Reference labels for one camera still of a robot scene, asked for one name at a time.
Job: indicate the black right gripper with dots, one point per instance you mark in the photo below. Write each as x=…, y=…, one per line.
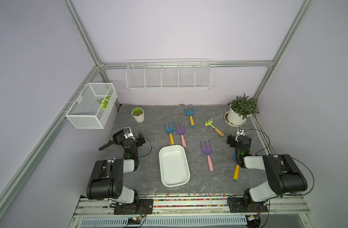
x=233, y=140

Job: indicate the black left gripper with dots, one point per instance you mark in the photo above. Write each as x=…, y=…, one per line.
x=137, y=140

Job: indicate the purple rake pink handle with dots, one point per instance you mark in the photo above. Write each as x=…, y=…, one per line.
x=180, y=129
x=206, y=147

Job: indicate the teal rake yellow handle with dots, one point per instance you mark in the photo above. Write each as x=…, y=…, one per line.
x=237, y=169
x=190, y=111
x=169, y=128

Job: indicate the white storage tray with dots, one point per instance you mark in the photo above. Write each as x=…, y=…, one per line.
x=174, y=166

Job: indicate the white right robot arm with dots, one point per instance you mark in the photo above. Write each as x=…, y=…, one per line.
x=283, y=175

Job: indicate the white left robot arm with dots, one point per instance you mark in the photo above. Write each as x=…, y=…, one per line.
x=106, y=181

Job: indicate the black slotted scoop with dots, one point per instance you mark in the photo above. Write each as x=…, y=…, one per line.
x=118, y=139

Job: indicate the small white potted plant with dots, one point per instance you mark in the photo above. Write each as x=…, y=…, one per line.
x=138, y=114

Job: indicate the large white potted plant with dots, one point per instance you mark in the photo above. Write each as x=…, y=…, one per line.
x=241, y=108

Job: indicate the green leaf toy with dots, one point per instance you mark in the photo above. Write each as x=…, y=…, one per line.
x=104, y=102

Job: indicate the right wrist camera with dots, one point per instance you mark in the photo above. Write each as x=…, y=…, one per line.
x=240, y=131

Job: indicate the green rake wooden handle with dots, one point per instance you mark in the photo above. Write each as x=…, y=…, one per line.
x=210, y=123

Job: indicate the white wire side basket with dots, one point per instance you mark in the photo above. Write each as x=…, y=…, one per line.
x=85, y=112

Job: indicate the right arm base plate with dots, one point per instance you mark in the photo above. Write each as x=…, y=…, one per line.
x=239, y=205

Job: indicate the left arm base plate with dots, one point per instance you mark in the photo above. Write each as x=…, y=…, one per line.
x=140, y=206

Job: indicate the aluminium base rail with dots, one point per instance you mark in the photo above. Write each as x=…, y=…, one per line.
x=195, y=211

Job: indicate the white wire wall shelf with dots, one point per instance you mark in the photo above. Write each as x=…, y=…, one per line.
x=170, y=74

